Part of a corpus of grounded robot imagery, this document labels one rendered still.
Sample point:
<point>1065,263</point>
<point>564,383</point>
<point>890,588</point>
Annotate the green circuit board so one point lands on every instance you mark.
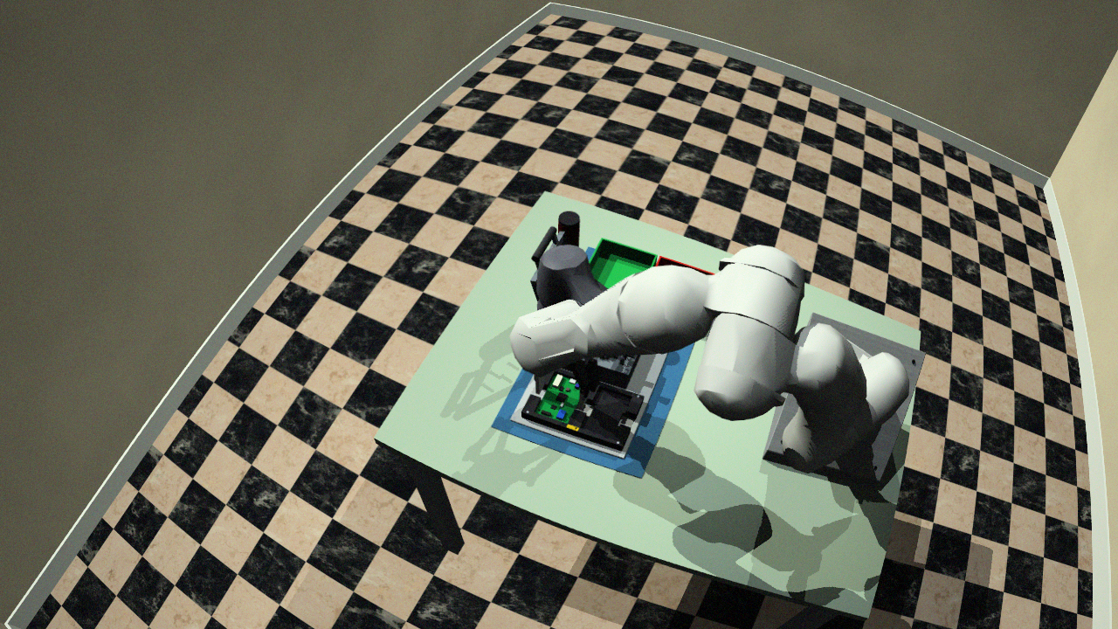
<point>560,398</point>

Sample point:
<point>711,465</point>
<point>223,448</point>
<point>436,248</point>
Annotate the red open-top bin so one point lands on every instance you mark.
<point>669,262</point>

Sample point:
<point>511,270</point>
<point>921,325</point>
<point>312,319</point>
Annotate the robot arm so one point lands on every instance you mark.
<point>751,356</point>

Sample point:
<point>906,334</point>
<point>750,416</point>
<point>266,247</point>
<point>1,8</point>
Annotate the green open-top bin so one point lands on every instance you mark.
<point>611,262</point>

